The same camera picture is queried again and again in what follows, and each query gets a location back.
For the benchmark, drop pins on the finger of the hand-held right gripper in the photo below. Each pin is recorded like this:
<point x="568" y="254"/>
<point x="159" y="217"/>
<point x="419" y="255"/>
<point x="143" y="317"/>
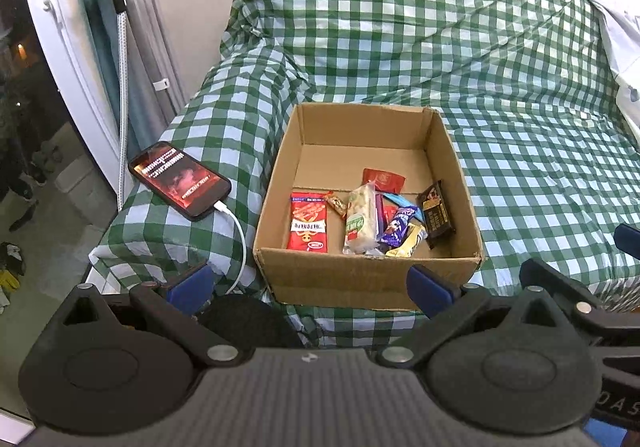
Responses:
<point x="565" y="294"/>
<point x="629" y="238"/>

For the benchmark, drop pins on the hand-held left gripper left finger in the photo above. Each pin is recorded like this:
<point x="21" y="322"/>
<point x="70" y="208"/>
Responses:
<point x="192" y="284"/>

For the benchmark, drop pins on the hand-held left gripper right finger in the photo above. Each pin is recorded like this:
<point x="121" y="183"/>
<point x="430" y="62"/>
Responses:
<point x="429" y="288"/>

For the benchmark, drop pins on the yellow white snack bar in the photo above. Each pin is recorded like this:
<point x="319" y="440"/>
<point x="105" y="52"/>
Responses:
<point x="407" y="242"/>

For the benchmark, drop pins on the purple chocolate bar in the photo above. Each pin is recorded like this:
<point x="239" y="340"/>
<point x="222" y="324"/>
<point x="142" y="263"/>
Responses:
<point x="397" y="227"/>

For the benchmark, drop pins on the brown cardboard box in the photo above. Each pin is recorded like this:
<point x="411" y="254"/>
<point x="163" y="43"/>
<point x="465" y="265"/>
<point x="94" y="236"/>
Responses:
<point x="360" y="277"/>

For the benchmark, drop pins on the dark brown chocolate bar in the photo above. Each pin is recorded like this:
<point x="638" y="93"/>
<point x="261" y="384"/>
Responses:
<point x="436" y="214"/>

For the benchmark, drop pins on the long purple red snack packet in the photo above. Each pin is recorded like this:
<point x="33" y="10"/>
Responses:
<point x="380" y="216"/>

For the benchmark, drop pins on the small blue snack packet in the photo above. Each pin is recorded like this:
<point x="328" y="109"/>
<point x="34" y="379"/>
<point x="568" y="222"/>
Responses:
<point x="398" y="199"/>

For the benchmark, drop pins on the white rice snack bar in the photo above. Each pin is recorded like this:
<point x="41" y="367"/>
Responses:
<point x="361" y="222"/>

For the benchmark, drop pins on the small dark red packet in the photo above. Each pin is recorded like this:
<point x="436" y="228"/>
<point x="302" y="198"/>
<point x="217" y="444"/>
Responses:
<point x="384" y="179"/>

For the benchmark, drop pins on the clear nut bar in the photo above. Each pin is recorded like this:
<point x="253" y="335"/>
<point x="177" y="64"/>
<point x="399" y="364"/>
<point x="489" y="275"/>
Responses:
<point x="335" y="204"/>

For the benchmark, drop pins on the dark round object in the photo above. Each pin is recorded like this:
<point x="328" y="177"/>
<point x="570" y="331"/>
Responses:
<point x="245" y="322"/>

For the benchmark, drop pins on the black smartphone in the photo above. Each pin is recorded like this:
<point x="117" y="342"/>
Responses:
<point x="177" y="179"/>

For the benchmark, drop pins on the yellow white cloth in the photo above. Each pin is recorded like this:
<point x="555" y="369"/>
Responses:
<point x="10" y="267"/>

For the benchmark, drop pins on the pale printed quilt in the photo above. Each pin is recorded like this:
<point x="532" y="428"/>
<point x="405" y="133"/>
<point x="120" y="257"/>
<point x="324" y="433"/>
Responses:
<point x="620" y="47"/>

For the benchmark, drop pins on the grey shoes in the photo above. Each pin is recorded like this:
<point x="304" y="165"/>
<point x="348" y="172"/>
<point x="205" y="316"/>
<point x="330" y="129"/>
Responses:
<point x="47" y="156"/>

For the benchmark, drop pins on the white curtain clip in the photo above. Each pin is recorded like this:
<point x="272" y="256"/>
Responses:
<point x="161" y="84"/>

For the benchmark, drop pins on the green checked blanket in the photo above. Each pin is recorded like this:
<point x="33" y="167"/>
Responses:
<point x="425" y="42"/>

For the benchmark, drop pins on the grey curtain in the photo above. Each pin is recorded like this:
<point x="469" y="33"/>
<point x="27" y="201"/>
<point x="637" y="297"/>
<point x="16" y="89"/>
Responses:
<point x="150" y="27"/>

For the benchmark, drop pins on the white door frame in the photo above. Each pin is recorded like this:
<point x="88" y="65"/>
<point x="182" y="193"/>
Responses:
<point x="65" y="67"/>

